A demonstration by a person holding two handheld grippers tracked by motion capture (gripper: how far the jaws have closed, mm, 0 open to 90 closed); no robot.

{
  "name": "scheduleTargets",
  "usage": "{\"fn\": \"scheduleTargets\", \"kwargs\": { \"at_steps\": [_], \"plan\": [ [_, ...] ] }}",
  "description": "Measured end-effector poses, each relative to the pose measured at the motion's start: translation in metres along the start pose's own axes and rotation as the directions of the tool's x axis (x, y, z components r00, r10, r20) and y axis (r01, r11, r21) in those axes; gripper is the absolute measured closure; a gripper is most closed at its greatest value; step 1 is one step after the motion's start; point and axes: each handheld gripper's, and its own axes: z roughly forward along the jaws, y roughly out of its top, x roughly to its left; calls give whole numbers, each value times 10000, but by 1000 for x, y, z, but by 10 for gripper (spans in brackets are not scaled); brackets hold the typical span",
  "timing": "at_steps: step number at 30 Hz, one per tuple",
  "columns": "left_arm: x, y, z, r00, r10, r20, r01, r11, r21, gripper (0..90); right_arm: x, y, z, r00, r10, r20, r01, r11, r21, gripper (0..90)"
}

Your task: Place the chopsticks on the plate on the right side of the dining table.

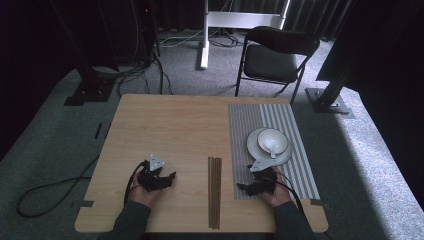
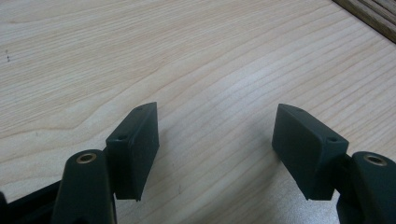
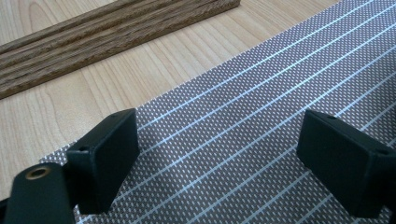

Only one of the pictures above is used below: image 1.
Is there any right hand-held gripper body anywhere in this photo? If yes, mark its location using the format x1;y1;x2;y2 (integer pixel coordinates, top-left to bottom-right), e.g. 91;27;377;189
249;158;278;196

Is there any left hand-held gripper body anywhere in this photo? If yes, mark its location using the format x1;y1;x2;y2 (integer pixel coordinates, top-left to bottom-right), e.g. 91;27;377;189
138;153;171;193

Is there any white plate with dark rim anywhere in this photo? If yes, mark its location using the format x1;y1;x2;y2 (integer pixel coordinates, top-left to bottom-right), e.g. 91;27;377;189
246;127;294;167

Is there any person's left hand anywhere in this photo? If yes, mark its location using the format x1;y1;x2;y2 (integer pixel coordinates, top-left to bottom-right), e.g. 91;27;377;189
128;172;164;208

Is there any person's right hand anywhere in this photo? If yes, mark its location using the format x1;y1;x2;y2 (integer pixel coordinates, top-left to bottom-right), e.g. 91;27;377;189
261;169;293;208

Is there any white ceramic spoon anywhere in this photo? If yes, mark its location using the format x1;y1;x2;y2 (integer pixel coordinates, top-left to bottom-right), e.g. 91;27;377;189
263;138;282;159

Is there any white bowl with dark rim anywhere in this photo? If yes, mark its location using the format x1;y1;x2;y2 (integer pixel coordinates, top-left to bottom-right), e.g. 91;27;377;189
257;128;290;156

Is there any grey striped placemat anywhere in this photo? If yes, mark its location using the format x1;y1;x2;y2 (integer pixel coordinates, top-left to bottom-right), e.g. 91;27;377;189
228;103;321;201

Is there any black metal stand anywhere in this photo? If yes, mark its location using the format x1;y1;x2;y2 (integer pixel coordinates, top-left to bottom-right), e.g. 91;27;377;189
49;0;118;107
305;63;356;116

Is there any black folding chair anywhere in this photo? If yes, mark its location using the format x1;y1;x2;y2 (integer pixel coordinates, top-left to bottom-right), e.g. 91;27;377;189
234;25;321;106

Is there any dark cabinet with red light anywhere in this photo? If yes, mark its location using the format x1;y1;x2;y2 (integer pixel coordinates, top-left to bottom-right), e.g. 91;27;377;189
99;0;158;64

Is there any dark curtain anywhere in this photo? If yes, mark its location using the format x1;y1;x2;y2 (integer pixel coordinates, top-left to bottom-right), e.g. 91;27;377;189
156;0;354;39

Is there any left hand-held gripper black cable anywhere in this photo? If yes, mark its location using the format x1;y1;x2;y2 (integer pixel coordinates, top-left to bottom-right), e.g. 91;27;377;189
123;160;149;206

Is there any bundle of black floor cables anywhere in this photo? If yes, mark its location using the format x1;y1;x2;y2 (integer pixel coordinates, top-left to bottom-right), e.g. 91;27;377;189
93;49;174;98

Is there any long black floor cable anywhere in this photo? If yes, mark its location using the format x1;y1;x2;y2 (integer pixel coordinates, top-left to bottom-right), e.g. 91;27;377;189
15;154;101;219

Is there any white floor cable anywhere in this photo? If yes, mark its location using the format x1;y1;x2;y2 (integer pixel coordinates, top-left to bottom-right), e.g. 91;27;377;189
159;29;205;48

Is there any white desk frame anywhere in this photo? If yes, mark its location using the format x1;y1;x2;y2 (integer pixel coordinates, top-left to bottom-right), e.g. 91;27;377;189
199;0;291;70

